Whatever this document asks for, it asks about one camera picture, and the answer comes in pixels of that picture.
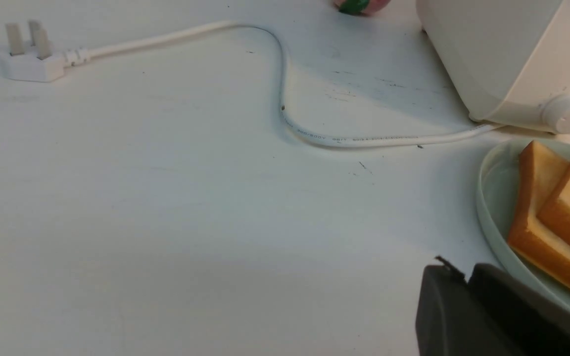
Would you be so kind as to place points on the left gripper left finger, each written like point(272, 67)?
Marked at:
point(450, 321)

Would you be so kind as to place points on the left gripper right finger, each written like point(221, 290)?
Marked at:
point(536, 325)

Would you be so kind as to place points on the light blue plate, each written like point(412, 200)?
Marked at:
point(495, 199)

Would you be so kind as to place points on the white two-slot toaster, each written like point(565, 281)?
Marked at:
point(509, 60)

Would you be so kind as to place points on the pink peach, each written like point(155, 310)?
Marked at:
point(357, 7)

